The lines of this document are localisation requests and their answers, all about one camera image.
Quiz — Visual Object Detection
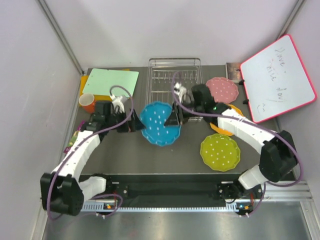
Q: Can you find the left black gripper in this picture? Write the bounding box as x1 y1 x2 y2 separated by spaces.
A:
106 108 146 133

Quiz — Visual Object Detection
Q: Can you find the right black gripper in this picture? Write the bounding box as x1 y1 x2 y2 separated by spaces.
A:
164 98 205 126

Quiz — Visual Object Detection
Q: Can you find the blue polka dot plate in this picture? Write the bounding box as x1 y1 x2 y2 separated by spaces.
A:
140 101 181 147

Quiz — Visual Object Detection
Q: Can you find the green polka dot plate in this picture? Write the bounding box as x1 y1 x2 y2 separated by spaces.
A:
199 133 241 172

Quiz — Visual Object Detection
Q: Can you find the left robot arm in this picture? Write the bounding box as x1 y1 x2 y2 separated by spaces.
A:
40 100 146 216

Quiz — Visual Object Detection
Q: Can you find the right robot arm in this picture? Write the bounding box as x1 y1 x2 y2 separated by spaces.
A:
165 83 300 198

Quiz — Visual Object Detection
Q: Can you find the orange polka dot plate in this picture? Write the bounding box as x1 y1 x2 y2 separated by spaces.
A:
209 104 244 137

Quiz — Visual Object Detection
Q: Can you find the orange mug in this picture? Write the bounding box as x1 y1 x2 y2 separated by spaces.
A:
78 93 96 114

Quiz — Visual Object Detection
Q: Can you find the light green cutting board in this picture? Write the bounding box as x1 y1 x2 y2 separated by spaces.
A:
82 68 140 98

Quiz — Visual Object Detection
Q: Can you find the pink polka dot plate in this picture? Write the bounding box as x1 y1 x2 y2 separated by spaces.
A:
205 77 239 104

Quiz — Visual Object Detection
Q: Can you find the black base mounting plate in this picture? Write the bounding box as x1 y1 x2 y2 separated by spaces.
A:
84 173 265 203

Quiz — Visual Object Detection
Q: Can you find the treehouse paperback book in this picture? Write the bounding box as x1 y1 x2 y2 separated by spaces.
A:
63 120 85 154

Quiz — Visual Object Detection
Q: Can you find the pink framed whiteboard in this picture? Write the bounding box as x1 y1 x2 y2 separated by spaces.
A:
240 34 318 123

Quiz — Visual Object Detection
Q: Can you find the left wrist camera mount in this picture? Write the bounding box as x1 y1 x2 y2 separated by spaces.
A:
110 94 129 114

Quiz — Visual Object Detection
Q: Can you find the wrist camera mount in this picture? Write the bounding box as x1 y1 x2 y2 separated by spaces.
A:
110 94 129 114
173 82 187 103

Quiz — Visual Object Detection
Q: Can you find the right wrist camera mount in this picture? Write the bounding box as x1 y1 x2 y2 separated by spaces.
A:
173 82 187 103

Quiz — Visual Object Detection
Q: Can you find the metal wire dish rack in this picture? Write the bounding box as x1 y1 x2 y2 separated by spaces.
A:
144 57 207 123

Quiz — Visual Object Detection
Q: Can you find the white slotted cable duct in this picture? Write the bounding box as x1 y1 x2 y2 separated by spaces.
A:
81 201 253 213

